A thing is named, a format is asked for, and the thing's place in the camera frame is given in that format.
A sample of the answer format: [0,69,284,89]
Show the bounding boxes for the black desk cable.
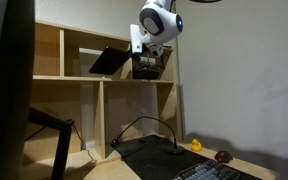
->
[71,122,99,165]

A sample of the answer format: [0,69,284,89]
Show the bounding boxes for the white wall outlet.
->
[83,139,97,150]

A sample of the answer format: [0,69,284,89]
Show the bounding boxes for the black desk mat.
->
[111,134,262,180]

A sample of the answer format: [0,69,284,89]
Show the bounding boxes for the black bag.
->
[132,64,165,81]

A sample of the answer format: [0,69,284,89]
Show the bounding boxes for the grey and black keyboard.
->
[172,158,242,180]

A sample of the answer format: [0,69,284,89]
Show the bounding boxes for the black monitor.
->
[0,0,37,180]

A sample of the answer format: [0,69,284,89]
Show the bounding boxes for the yellow rubber duck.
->
[190,138,204,153]

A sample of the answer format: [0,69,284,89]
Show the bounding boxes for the black and red mouse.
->
[214,150,234,164]

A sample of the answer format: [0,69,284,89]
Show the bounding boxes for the black tablet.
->
[88,46,132,76]

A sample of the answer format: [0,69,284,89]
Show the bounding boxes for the wooden shelf unit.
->
[23,19,186,165]

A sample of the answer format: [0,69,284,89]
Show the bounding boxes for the black monitor stand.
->
[27,107,75,180]

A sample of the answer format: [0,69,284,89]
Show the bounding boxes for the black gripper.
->
[132,49,161,68]

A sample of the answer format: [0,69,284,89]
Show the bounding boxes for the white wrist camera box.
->
[129,23,144,55]

